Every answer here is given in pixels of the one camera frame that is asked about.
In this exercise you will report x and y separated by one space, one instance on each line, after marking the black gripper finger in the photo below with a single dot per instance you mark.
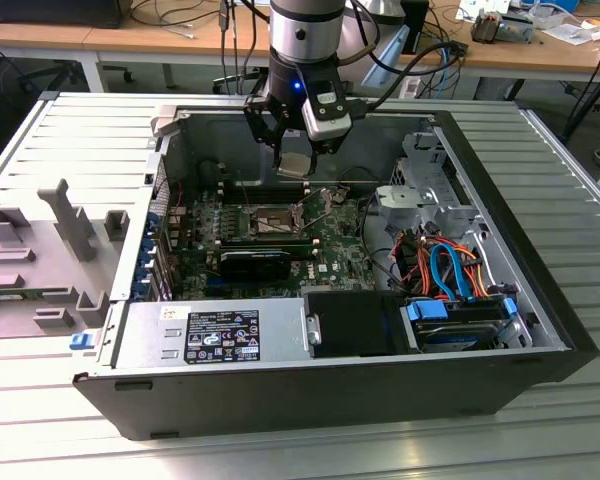
262 120
327 145

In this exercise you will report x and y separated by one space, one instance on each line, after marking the silver CPU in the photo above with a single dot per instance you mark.
294 164

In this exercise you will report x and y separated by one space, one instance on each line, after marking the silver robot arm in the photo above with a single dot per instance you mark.
320 30

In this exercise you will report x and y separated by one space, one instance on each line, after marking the black RAM slot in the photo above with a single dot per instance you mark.
265 187
265 197

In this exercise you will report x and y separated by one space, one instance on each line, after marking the CPU socket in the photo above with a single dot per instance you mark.
270 214

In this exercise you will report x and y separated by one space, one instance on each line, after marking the black disk bay cover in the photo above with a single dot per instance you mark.
350 325

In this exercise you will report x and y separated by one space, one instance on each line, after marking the CPU cooler heatsink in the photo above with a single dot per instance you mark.
485 29

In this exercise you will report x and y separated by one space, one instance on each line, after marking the silver metal drive cage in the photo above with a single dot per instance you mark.
405 197

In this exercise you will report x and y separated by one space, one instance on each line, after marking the white power strip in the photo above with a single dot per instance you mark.
411 89

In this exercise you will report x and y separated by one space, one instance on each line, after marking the green motherboard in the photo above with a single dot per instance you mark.
340 250

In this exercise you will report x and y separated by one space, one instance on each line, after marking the green RAM stick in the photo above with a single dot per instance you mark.
265 244
10 297

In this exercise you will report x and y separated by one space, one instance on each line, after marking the black graphics card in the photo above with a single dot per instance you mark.
255 265

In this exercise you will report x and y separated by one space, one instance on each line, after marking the tall black box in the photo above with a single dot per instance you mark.
417 25

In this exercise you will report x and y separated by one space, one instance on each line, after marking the wooden desk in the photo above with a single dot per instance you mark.
145 37

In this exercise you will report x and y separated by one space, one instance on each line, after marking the black power adapter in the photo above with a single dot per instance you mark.
457 48

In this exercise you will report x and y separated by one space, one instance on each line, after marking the white printed cardboard box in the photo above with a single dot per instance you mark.
480 7

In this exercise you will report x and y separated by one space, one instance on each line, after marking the small grey device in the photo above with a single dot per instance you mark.
517 32

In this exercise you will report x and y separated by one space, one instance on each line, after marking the black office chair base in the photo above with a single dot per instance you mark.
45 75

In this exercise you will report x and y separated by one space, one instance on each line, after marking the hard disk in blue carrier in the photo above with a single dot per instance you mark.
455 337

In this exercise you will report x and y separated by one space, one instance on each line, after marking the black equipment box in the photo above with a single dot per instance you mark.
50 12

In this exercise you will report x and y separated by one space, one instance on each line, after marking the silver power supply unit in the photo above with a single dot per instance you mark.
145 330

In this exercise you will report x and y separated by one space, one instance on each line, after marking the grey parts rack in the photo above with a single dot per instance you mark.
45 240

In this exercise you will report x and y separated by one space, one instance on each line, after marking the black open PC case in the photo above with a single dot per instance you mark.
280 400

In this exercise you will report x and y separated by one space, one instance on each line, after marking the white paper sheet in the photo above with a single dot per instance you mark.
570 34

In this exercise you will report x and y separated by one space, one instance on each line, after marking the black tripod stand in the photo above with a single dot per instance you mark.
591 95

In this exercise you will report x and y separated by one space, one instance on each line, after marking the blue plastic latch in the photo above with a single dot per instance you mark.
81 341

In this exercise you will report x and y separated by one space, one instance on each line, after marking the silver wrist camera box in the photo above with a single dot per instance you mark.
330 120

